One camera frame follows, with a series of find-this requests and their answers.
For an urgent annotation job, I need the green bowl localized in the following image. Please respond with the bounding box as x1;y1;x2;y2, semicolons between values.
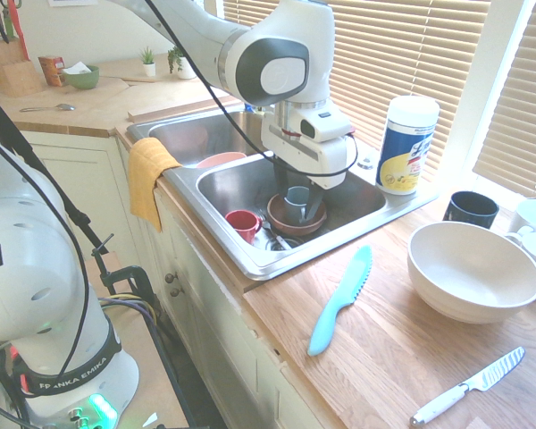
63;64;101;90

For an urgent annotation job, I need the grey mug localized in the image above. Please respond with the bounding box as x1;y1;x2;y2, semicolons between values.
284;186;314;223

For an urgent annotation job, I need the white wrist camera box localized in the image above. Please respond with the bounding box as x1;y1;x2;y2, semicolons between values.
294;105;355;145

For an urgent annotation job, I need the cream kitchen cabinet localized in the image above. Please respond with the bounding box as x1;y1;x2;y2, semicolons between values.
17;129;345;429

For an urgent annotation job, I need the metal spoon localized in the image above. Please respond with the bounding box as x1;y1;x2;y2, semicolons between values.
19;103;77;114

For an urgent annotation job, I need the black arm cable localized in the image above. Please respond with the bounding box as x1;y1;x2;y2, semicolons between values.
142;0;361;178

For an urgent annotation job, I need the stainless steel double sink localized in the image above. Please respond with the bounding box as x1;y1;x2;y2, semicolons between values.
125;106;441;282

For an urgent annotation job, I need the disinfecting wipes canister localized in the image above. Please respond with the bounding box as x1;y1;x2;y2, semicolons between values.
375;95;441;196

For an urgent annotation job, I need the black mug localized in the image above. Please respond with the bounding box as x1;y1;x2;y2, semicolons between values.
442;190;500;231

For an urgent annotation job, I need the red knife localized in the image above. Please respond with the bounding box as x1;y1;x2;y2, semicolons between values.
9;0;30;62

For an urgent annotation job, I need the red mug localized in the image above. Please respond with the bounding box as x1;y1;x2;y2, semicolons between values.
224;209;264;246

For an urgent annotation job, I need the brown wooden bowl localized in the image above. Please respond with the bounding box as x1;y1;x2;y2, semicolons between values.
266;192;329;237

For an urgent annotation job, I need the beige window blind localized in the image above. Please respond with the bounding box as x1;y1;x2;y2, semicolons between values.
222;0;492;182
472;0;536;200

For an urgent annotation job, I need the large cream bowl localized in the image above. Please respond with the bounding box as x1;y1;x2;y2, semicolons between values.
406;221;536;325

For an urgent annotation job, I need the trailing plant in white pot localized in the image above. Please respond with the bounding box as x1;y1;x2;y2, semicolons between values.
167;44;199;81

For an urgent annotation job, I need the yellow dish cloth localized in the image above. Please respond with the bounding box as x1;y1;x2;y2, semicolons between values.
128;137;183;234

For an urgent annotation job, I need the wooden knife block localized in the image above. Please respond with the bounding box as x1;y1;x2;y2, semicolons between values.
0;35;44;97

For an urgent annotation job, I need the yellow and purple wire bundle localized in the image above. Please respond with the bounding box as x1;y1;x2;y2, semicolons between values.
98;292;158;332

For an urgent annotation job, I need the black stand pole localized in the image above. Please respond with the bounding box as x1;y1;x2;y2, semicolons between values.
0;83;115;287

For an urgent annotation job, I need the pink plastic bowl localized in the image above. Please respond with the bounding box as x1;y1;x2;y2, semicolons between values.
196;151;248;171

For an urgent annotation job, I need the orange cardboard box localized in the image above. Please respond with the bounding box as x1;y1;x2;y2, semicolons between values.
38;55;67;88

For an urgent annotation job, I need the teal plastic knife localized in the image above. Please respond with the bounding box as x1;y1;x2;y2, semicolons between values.
306;244;375;358

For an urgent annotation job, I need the small plant in white pot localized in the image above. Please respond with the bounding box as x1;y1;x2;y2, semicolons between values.
138;46;158;78

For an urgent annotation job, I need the metal sink drain strainer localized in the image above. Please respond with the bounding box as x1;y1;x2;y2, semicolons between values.
255;226;303;252

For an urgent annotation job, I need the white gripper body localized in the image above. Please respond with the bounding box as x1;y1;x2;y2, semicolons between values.
261;116;357;190

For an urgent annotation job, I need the green metal clamp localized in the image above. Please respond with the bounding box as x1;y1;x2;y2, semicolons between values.
96;263;162;323

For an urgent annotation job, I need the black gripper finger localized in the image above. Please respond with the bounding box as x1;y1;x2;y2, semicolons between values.
299;180;326;223
273;161;292;201

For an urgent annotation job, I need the white handled kitchen knife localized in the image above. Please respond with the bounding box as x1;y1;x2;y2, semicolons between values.
409;346;527;428

